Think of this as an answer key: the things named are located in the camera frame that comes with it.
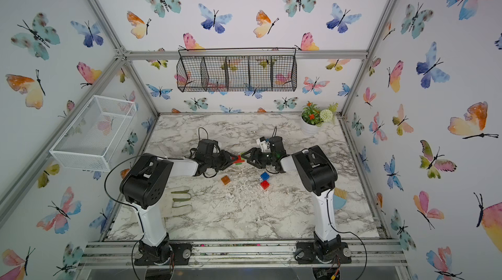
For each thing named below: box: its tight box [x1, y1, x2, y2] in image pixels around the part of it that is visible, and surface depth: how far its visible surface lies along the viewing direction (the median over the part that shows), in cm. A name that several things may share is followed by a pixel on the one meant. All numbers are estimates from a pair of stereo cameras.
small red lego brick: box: [260, 179, 270, 190], surface depth 93 cm
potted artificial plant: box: [300, 100, 340, 136], surface depth 101 cm
